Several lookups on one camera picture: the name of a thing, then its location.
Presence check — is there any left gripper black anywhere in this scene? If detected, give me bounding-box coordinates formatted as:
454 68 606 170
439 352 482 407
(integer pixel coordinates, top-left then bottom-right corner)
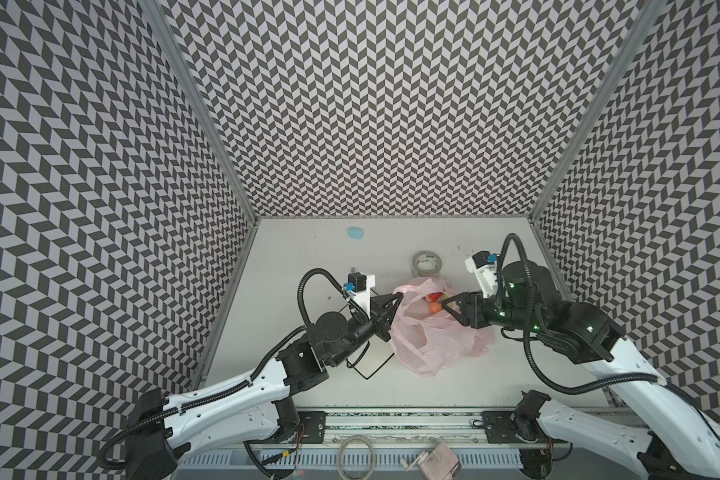
327 290 403 370

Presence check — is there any pink plastic bag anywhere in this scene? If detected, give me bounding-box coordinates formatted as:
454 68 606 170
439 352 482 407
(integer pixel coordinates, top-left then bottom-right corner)
389 277 495 377

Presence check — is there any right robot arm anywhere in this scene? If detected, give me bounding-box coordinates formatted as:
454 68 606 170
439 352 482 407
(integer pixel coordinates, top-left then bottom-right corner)
443 233 720 479

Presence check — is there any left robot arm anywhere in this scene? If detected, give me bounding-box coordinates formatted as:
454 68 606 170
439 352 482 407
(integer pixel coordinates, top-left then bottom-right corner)
96 268 403 479

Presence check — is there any white square mat black border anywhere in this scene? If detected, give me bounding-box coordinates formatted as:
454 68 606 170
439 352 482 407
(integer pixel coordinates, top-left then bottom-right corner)
345 334 395 381

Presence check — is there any clear tape roll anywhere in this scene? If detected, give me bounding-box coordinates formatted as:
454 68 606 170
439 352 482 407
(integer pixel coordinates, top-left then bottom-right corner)
411 250 443 278

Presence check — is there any light blue soap piece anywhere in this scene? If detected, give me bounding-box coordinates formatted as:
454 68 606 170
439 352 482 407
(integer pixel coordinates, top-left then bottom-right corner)
347 226 364 240

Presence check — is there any pink box on ledge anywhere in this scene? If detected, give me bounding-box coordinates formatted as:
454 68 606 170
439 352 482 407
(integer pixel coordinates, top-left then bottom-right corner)
400 442 462 480

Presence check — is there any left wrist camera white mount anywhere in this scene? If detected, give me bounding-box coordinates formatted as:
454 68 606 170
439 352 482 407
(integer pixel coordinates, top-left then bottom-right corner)
343 272 376 323

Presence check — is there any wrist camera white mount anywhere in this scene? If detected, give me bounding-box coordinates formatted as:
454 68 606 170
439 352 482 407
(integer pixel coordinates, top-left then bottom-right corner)
343 272 376 323
465 251 498 299

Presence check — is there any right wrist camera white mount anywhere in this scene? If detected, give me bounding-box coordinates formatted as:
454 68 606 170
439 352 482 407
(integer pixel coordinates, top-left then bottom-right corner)
465 251 498 299

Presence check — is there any aluminium front rail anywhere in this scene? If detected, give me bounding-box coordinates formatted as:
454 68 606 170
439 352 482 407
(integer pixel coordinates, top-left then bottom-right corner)
239 407 649 451

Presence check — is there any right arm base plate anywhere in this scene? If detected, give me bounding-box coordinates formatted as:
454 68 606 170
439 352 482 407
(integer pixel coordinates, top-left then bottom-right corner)
481 410 542 444

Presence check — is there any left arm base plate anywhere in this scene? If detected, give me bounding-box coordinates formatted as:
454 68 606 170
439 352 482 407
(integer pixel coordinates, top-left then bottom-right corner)
271 410 327 444

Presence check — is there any coiled grey cable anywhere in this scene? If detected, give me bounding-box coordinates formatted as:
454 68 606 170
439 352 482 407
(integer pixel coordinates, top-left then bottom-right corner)
335 436 378 480

